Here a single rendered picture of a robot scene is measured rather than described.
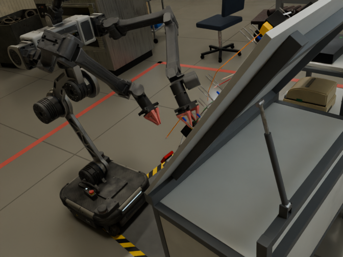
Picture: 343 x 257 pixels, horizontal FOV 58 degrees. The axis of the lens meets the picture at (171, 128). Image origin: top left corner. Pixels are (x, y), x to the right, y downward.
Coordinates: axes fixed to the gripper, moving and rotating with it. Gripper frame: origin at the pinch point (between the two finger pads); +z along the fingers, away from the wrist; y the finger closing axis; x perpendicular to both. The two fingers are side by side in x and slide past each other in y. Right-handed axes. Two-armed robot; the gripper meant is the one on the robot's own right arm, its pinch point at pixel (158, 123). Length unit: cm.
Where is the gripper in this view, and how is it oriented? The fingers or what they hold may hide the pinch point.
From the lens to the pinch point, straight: 149.2
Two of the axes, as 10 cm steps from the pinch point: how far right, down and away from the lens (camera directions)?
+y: 5.9, -3.6, 7.3
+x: -5.8, 4.5, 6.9
